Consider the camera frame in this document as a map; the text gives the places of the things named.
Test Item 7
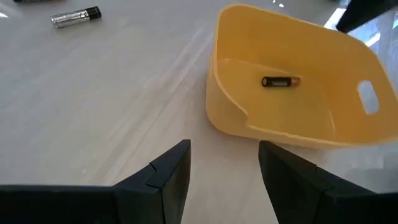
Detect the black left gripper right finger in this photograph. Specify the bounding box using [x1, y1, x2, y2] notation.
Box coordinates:
[258, 140, 398, 224]

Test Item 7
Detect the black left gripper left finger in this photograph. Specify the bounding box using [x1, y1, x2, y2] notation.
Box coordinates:
[0, 139, 192, 224]

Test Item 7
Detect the yellow plastic bin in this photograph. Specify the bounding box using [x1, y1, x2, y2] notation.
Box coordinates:
[205, 3, 398, 150]

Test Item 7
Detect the silver battery with black cap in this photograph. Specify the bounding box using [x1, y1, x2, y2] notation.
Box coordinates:
[49, 6, 103, 30]

